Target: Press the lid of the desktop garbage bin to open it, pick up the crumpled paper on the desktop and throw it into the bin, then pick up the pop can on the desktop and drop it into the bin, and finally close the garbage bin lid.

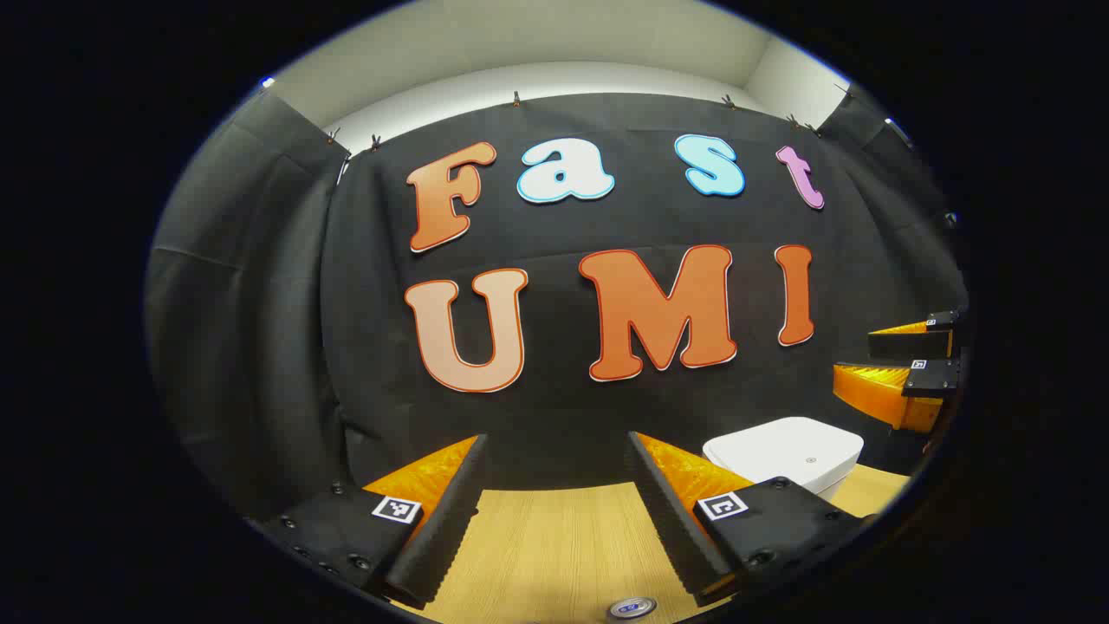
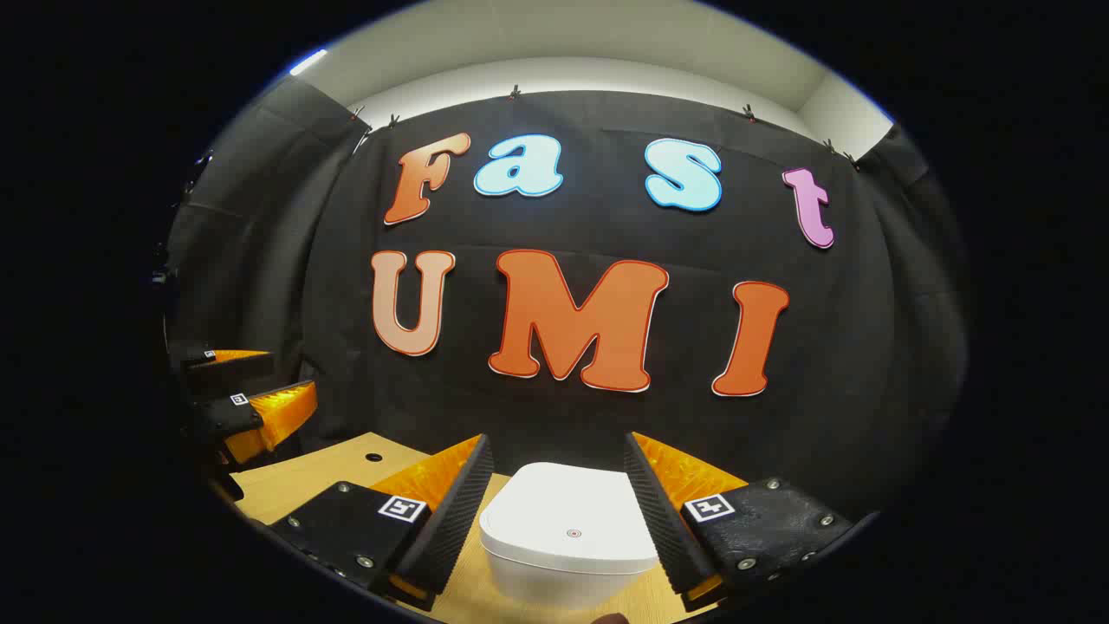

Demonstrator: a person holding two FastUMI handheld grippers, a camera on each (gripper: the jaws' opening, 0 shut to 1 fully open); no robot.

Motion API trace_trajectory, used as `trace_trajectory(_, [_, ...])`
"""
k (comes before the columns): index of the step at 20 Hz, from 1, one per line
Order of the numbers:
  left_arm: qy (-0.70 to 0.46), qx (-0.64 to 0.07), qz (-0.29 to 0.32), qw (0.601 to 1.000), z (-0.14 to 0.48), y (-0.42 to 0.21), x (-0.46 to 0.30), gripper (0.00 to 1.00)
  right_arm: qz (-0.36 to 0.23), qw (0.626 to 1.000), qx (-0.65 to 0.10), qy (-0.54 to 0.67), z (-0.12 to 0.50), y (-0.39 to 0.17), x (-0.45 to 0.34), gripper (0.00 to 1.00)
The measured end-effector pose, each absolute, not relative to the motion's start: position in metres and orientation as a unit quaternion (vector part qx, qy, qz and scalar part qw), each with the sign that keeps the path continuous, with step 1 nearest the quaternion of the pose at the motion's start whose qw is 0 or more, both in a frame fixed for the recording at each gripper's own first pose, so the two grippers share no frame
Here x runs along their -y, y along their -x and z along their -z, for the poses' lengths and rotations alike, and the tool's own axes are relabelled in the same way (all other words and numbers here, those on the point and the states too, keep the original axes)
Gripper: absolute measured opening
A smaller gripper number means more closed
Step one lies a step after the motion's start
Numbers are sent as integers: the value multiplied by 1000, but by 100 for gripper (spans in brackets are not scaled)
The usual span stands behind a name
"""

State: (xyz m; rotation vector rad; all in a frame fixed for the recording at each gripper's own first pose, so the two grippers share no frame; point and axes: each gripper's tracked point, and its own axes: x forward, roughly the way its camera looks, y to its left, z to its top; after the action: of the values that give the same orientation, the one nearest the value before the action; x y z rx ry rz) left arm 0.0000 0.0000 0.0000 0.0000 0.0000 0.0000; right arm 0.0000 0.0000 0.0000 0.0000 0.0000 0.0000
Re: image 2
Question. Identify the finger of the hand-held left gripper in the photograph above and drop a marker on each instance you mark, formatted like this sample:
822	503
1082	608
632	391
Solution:
234	418
230	366

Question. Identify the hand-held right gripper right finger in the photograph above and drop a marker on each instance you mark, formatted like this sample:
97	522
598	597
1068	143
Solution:
663	529

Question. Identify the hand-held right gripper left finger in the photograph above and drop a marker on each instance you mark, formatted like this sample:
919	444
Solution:
450	529

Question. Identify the white desktop garbage bin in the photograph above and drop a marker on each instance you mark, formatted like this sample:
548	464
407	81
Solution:
563	520

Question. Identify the wooden desktop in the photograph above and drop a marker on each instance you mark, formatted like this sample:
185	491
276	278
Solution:
303	485

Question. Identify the black backdrop cloth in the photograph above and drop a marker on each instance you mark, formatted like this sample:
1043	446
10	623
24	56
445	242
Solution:
606	416

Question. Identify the ceiling light strip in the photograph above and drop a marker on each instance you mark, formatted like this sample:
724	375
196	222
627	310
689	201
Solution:
308	61

